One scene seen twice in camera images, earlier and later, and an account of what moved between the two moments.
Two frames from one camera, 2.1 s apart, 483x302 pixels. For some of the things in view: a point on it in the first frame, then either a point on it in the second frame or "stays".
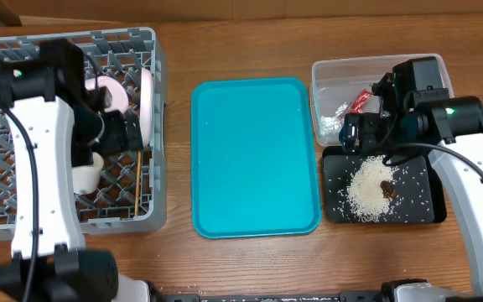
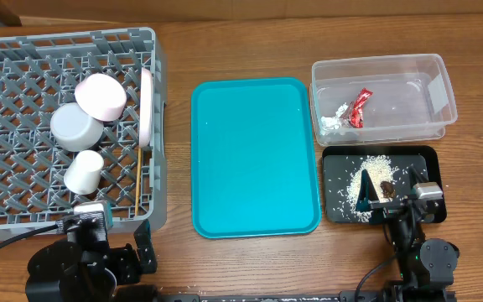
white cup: [86, 178] stays
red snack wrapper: [357, 106] stays
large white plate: [146, 105] stays
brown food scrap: [387, 189] stays
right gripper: [351, 134] -> [392, 205]
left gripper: [120, 140] -> [130, 271]
